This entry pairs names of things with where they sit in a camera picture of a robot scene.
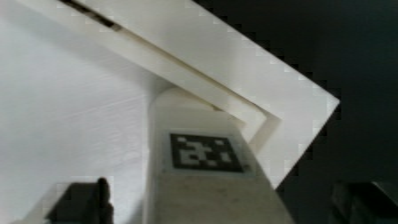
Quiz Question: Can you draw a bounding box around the white U-shaped obstacle fence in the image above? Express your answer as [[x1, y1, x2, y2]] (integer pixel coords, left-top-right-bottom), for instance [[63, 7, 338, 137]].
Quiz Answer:
[[77, 0, 342, 190]]

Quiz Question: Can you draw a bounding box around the white square table top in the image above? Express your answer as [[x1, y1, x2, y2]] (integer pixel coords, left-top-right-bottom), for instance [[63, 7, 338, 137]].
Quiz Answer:
[[0, 0, 287, 224]]

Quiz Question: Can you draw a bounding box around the white table leg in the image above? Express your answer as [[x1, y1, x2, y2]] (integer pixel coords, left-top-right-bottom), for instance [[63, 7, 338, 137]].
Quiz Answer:
[[145, 88, 296, 224]]

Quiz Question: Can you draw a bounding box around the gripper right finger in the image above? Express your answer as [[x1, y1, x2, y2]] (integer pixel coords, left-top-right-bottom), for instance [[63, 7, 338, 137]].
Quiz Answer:
[[329, 181, 398, 224]]

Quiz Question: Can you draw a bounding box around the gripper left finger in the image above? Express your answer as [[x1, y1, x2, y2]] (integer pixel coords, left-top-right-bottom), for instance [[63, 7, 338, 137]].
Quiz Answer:
[[47, 178, 114, 224]]

